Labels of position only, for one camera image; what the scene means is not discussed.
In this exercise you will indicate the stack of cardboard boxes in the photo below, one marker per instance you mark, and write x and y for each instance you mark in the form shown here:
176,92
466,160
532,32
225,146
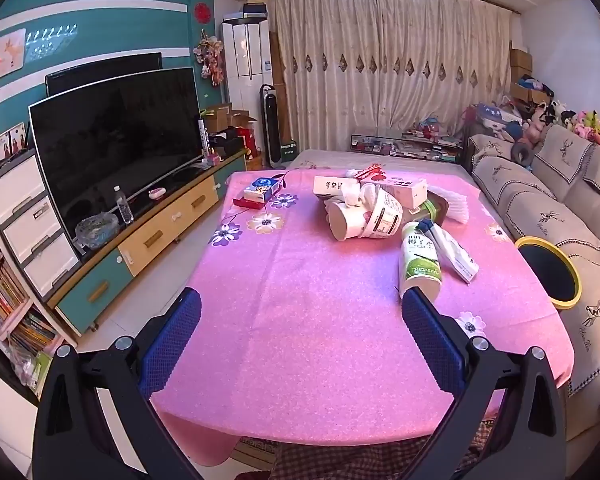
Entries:
522,70

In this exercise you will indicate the white tissue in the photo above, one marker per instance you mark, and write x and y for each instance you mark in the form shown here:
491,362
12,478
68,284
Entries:
355,192

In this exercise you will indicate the green small box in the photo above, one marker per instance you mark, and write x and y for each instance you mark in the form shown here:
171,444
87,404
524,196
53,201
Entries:
289,152

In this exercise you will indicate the white squeeze tube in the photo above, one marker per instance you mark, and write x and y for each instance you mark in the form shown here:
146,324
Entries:
455,255

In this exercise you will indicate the blue tissue box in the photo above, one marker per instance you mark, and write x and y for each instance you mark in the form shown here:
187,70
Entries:
260,187

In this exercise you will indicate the white instant noodle bowl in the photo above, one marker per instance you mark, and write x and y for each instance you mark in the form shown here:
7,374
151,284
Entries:
382,215

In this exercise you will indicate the clear water bottle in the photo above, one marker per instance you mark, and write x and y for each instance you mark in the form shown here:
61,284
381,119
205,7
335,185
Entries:
124,207

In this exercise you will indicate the white paper cup pink leaf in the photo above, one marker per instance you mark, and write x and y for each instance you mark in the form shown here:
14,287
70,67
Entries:
342,222

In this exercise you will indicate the open cardboard box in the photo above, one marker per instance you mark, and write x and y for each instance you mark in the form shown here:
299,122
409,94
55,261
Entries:
225,115

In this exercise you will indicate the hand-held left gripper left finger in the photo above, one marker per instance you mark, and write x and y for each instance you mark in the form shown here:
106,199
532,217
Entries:
170,340

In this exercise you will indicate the dark flat box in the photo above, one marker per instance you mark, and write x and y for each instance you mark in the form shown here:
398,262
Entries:
255,11

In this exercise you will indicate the low glass shelf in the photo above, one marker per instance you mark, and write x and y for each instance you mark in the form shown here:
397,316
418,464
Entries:
405,147

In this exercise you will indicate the yellow rimmed dark trash bin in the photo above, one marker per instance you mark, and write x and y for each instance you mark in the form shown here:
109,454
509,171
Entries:
550,272

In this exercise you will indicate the white printed tube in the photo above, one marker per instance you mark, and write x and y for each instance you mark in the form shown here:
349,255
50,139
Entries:
204,137

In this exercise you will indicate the cartoon wall poster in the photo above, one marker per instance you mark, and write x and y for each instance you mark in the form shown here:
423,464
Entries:
0,57

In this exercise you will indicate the blue star cushion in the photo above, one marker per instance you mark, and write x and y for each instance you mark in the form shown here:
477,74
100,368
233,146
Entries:
497,117

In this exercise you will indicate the beige covered sofa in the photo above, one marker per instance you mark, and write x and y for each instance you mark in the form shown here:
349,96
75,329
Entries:
530,200

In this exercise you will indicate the bookshelf with books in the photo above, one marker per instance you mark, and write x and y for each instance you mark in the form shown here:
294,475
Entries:
5,295

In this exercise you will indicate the green white drink bottle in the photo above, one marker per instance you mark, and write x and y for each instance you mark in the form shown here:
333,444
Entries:
420,260

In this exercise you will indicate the pink white carton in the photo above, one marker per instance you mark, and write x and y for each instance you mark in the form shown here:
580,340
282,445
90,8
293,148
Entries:
405,192

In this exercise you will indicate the red snack packet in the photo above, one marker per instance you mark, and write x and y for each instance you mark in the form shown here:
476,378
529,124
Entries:
375,172

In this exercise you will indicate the photo frames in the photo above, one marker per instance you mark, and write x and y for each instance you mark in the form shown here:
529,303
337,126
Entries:
10,140

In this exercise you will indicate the white drawer unit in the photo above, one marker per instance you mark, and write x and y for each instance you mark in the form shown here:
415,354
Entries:
15,185

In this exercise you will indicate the black tower fan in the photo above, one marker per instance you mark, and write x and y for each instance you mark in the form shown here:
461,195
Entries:
271,125

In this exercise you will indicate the checkered cloth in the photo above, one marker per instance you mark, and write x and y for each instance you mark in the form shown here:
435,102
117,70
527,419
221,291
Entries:
330,460

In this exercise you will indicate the wooden teal television cabinet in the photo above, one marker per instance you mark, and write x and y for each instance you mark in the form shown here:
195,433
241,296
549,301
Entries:
165,230

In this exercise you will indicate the hanging flower decoration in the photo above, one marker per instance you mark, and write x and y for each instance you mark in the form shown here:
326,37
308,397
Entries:
210,57

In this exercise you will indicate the green lid clear container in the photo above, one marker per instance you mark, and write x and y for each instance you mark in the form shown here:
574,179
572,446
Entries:
425,208

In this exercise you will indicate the beige patterned curtain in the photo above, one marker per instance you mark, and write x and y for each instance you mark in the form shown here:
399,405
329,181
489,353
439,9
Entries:
380,35

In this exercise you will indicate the grey neck pillow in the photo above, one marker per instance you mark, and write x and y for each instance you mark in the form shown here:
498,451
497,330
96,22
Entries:
522,152

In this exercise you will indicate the brown ribbed plastic piece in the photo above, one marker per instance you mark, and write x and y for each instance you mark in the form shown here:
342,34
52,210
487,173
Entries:
437,207

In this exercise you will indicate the red round wall ornament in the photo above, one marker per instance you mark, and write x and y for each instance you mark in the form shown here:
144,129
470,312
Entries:
202,11

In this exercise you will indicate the pink floral tablecloth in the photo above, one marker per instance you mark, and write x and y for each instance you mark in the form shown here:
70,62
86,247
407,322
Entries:
305,310

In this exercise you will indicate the brown tall cardboard panel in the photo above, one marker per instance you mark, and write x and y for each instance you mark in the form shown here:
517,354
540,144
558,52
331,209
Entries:
277,85

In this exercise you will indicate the red gift bag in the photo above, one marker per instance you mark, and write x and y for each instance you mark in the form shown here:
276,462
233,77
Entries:
250,142

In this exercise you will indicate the white long printed box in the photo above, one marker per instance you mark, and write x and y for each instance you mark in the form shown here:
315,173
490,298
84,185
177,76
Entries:
332,185

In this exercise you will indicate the pile of plush toys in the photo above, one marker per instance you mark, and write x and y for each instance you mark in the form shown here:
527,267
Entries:
580,120

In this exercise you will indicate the white pleated paper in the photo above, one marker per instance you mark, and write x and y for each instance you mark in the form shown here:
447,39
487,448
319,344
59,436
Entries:
457,207

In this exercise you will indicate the large curved television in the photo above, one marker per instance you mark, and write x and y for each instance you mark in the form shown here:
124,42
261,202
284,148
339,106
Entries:
115,150

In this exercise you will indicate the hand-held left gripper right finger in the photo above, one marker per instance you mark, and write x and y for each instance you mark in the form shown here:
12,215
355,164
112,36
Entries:
430,340

